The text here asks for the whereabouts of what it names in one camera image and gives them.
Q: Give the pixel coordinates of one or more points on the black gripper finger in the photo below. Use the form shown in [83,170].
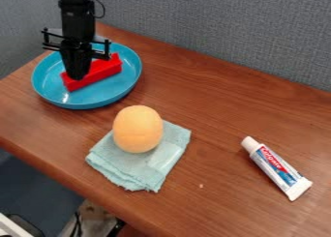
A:
[83,62]
[68,61]

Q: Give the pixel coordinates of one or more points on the blue plate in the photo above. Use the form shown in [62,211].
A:
[98,94]

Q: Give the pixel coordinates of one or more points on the orange egg-shaped ball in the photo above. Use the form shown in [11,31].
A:
[138,129]

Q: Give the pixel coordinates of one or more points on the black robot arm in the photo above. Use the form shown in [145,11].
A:
[81,4]

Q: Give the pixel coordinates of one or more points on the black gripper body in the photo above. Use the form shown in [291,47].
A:
[75,40]

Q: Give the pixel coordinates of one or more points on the white toothpaste tube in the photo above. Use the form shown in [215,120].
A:
[286,177]

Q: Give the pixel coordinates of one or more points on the light blue folded cloth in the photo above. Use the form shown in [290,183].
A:
[139,172]

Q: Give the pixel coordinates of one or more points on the red plastic block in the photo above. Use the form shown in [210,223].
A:
[102,69]

